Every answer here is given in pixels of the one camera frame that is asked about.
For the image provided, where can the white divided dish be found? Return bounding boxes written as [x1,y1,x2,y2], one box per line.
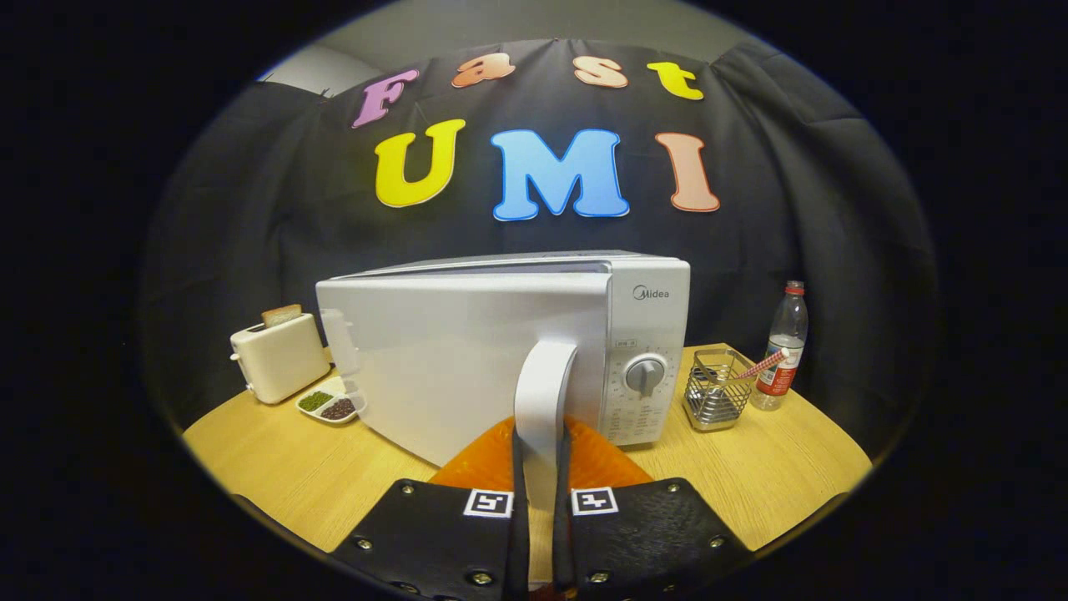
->
[295,376,368,425]

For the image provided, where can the clear plastic water bottle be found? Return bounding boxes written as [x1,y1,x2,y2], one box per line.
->
[749,280,809,412]

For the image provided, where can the cream bread toaster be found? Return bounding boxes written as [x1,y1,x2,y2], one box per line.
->
[229,313,332,406]

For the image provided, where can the metal wire utensil holder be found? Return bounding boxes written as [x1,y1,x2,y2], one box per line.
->
[682,348,758,432]

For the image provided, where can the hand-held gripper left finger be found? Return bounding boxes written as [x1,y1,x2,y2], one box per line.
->
[330,415,531,601]

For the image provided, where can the white toaster oven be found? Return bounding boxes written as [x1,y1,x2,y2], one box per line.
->
[315,250,692,510]

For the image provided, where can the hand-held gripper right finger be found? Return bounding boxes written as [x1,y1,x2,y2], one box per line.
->
[552,417,756,601]

